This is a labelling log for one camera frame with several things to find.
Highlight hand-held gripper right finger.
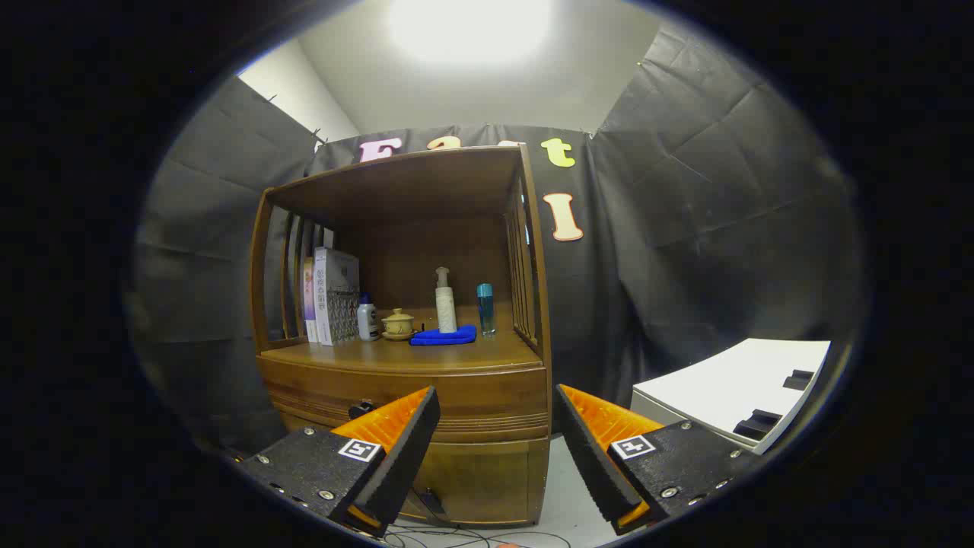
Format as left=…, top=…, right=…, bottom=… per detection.
left=553, top=384, right=762, bottom=536

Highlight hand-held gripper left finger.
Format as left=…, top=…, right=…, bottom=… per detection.
left=232, top=385, right=441, bottom=538

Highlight wooden countertop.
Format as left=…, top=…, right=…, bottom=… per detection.
left=263, top=329, right=543, bottom=374

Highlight brown wooden cabinet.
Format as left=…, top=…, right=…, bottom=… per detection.
left=250, top=143, right=553, bottom=527

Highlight blue folded cloth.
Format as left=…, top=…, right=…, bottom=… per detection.
left=409, top=325, right=478, bottom=346

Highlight yellow lidded teacup with saucer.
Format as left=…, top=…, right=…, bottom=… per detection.
left=380, top=307, right=417, bottom=341

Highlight white bottle with blue cap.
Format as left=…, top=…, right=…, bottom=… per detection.
left=357, top=293, right=380, bottom=342

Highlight white pump bottle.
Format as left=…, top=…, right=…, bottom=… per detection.
left=434, top=266, right=458, bottom=334

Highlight clear blue bottle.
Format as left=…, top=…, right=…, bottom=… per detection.
left=476, top=283, right=497, bottom=337

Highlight white patterned book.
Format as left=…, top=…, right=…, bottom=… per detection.
left=314, top=247, right=361, bottom=346

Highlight purple book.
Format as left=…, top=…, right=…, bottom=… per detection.
left=303, top=257, right=317, bottom=343

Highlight black floor cables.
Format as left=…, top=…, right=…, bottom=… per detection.
left=380, top=491, right=571, bottom=548

